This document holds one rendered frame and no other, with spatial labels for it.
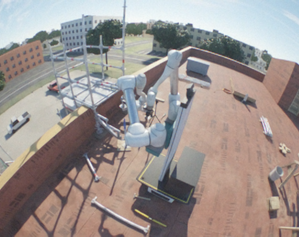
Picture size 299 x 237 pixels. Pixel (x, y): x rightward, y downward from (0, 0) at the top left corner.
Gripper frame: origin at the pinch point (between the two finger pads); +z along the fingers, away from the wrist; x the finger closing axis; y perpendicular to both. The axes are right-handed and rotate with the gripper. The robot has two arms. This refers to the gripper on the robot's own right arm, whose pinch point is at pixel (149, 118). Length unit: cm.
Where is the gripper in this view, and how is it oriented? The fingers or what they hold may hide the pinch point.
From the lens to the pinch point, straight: 176.6
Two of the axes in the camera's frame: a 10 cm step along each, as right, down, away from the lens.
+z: -0.7, 7.6, 6.5
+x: 4.9, -5.4, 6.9
